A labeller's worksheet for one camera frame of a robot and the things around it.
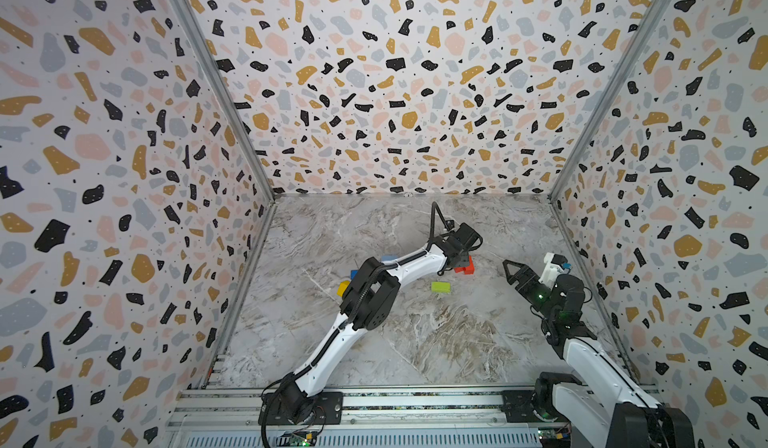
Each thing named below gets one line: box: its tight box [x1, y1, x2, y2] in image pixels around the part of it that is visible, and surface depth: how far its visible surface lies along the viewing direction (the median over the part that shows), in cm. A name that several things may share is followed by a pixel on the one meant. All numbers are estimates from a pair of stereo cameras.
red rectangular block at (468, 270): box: [454, 255, 475, 275], surface depth 102 cm
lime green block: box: [431, 281, 451, 293], surface depth 97 cm
